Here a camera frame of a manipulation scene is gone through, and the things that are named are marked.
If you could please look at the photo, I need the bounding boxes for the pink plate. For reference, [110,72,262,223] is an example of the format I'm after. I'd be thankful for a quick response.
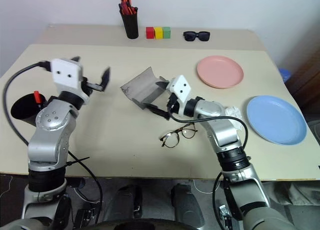
[196,55,245,89]

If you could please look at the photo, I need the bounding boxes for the dark rounded robot torso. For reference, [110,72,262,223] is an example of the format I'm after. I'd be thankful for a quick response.
[91,219,182,230]

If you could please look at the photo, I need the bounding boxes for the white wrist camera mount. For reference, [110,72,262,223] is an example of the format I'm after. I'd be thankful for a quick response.
[50,58,90,106]
[167,74,193,106]

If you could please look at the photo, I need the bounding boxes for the grey glasses case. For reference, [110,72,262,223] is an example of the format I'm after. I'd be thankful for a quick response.
[119,66,169,110]

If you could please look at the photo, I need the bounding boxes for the black zip tie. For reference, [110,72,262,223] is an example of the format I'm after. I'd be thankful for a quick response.
[66,157,91,166]

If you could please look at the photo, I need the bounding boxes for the brown wooden furniture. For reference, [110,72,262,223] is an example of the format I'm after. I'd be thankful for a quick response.
[284,46,320,126]

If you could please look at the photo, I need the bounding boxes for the tall black pen cup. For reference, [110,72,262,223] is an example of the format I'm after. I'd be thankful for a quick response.
[121,10,140,39]

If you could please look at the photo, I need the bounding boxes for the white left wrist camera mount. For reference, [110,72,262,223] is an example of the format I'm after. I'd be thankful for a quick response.
[50,58,90,106]

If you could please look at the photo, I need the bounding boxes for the white floor cable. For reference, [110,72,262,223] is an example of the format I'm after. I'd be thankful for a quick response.
[191,179,216,195]

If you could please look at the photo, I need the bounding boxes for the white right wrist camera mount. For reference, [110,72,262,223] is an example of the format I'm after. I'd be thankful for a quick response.
[167,74,193,106]

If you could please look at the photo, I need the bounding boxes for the red capped black marker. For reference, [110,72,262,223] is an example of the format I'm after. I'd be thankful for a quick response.
[33,90,44,109]

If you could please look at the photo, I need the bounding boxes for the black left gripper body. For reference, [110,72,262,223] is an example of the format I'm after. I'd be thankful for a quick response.
[81,76,94,97]

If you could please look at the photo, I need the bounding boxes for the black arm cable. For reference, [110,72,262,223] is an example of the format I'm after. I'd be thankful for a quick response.
[3,61,104,225]
[166,106,249,230]

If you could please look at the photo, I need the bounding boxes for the dark rounded robot foot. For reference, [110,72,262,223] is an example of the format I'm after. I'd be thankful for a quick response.
[170,183,205,227]
[109,184,144,220]

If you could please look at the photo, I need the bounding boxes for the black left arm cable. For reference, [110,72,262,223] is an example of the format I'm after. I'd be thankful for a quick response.
[3,61,104,225]

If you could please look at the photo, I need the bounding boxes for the blue plate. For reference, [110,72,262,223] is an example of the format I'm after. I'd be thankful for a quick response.
[246,95,308,146]

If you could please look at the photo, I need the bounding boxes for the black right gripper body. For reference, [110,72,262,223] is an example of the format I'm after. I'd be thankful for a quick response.
[166,92,182,115]

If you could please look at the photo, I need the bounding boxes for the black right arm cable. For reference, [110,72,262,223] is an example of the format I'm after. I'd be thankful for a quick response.
[166,106,249,230]

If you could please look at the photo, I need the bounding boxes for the wide black cup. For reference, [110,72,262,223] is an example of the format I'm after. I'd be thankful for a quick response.
[9,92,49,127]

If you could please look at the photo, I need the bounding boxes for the tortoiseshell eyeglasses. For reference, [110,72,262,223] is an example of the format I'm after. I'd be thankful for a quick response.
[159,122,199,149]

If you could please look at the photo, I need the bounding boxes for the black sunglasses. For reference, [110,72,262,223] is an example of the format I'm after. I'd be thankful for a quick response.
[182,30,211,42]

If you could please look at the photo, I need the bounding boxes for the white crumpled tissue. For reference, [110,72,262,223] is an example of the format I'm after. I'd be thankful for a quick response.
[224,105,244,131]

